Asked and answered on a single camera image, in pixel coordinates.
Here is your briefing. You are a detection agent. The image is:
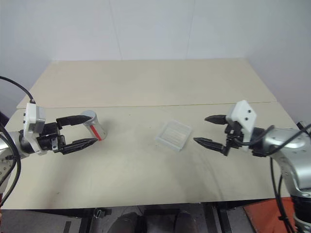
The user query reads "orange floor mat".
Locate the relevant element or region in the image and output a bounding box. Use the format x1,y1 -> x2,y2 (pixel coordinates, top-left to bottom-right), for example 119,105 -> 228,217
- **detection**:
242,196 -> 298,233

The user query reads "silver can with red label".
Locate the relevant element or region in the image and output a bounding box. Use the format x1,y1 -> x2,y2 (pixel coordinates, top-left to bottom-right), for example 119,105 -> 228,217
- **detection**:
84,116 -> 108,142

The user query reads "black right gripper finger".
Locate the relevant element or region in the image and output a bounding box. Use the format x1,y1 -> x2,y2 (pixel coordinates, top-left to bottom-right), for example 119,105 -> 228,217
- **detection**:
204,114 -> 228,126
193,137 -> 229,156

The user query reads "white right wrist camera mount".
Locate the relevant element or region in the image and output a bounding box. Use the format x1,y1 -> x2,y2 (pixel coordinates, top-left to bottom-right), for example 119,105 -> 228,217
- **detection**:
225,100 -> 258,151

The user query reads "dark rounded shape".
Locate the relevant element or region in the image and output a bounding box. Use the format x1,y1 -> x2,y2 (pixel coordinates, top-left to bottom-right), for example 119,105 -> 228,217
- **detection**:
114,211 -> 141,233

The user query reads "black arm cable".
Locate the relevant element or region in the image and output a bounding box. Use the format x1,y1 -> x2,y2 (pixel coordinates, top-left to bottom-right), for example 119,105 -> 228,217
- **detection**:
232,121 -> 311,233
0,76 -> 36,209

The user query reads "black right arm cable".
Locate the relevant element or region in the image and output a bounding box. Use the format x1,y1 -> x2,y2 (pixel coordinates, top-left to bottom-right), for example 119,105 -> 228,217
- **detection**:
232,121 -> 311,233

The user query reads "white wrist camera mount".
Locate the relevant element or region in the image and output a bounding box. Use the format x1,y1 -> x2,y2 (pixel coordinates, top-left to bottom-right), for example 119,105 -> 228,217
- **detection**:
23,102 -> 47,156
225,100 -> 258,151

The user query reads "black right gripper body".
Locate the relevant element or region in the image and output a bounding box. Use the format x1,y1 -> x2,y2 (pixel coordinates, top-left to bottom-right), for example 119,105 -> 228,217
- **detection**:
224,120 -> 244,148

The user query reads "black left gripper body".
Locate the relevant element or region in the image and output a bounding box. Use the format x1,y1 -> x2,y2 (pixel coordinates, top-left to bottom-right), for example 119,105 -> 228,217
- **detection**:
36,122 -> 67,153

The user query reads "clear plastic tray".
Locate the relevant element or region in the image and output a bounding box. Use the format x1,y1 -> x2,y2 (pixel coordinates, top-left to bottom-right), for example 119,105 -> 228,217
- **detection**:
154,119 -> 193,152

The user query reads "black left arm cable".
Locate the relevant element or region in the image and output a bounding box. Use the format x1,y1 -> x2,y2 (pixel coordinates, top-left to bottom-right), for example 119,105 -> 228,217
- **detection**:
0,76 -> 36,209

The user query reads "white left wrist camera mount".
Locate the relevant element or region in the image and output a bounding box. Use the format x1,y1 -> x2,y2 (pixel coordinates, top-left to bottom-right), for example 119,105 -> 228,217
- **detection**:
23,102 -> 47,156

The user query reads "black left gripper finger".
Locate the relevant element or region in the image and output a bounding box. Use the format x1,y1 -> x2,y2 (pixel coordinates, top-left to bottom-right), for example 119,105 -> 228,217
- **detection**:
60,138 -> 98,155
55,115 -> 93,127

